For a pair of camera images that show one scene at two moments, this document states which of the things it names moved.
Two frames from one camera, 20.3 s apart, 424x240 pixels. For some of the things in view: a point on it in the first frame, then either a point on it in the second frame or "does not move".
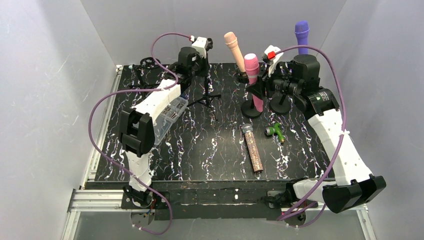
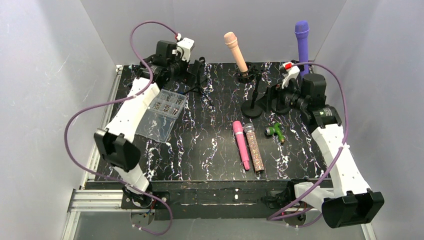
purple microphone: [301, 29] does not move
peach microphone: [231, 41] does not move
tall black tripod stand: [206, 96] to [199, 86]
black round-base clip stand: [280, 103] does not move
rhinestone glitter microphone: [247, 129] does not move
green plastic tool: [276, 129] does not move
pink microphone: [252, 66] to [238, 127]
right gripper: [265, 84] to [276, 97]
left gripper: [203, 63] to [192, 67]
